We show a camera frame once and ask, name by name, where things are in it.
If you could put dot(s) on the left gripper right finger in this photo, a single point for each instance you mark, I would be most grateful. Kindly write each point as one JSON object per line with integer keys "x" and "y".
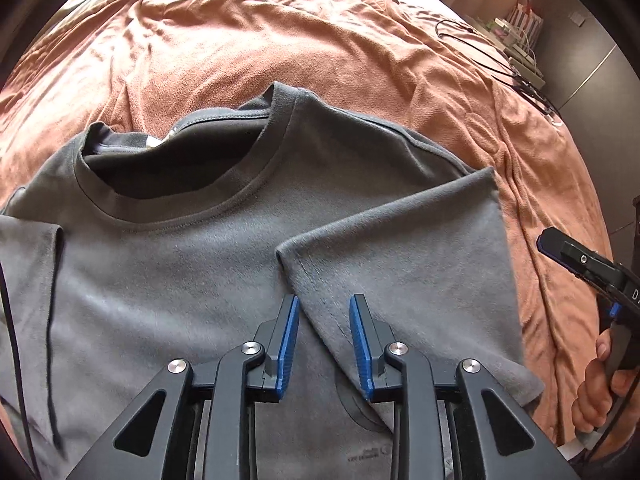
{"x": 448, "y": 422}

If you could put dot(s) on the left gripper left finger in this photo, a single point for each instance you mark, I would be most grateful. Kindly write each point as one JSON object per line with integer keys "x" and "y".
{"x": 199, "y": 417}

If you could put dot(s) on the brown bed blanket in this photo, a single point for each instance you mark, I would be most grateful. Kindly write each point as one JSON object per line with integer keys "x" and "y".
{"x": 139, "y": 65}

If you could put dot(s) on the white bedside table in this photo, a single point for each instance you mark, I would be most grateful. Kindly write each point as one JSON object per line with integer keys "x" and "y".
{"x": 514, "y": 46}

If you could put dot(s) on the grey t-shirt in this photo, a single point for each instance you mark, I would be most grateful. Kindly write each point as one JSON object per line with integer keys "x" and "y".
{"x": 121, "y": 256}

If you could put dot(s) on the person's right hand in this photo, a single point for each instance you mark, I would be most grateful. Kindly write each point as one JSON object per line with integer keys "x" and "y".
{"x": 595, "y": 396}

